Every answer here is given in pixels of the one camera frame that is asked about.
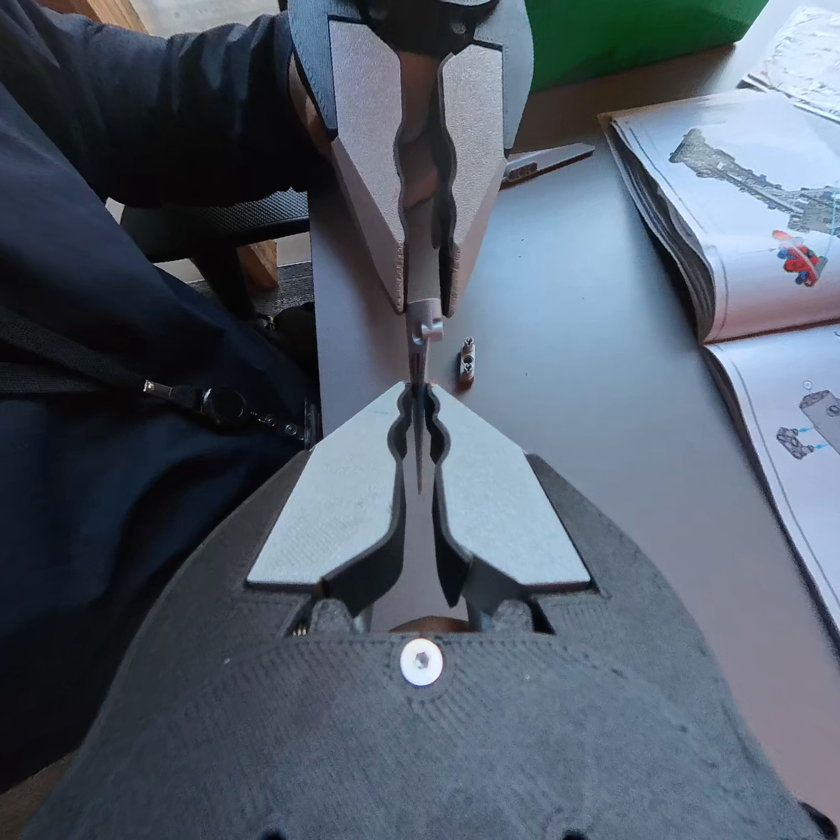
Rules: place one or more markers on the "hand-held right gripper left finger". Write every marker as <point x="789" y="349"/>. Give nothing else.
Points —
<point x="334" y="512"/>

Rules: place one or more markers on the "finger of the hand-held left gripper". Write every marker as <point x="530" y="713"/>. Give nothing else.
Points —
<point x="364" y="118"/>
<point x="476" y="131"/>

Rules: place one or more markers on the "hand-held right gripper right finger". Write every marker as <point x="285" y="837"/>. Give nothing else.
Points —
<point x="505" y="518"/>

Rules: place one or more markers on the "small grey lego connector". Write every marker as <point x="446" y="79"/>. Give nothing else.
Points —
<point x="467" y="367"/>

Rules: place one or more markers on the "person's left forearm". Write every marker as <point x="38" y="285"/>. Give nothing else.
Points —
<point x="164" y="98"/>

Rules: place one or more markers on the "open lego instruction booklet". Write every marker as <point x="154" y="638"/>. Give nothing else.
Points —
<point x="754" y="197"/>

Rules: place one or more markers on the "person's left hand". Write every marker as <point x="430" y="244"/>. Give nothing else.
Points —
<point x="420" y="131"/>

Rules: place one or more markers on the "green plastic bin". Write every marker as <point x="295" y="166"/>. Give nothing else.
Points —
<point x="623" y="39"/>

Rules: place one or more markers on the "person's dark blue torso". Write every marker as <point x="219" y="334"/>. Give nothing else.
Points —
<point x="98" y="525"/>

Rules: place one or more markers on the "clear plastic bag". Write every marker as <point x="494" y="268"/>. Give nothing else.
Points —
<point x="807" y="59"/>

